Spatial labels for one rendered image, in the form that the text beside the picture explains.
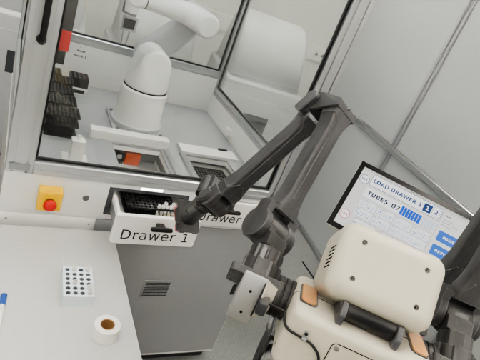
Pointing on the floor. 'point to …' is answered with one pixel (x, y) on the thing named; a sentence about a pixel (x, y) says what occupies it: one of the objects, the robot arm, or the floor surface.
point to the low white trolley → (8, 269)
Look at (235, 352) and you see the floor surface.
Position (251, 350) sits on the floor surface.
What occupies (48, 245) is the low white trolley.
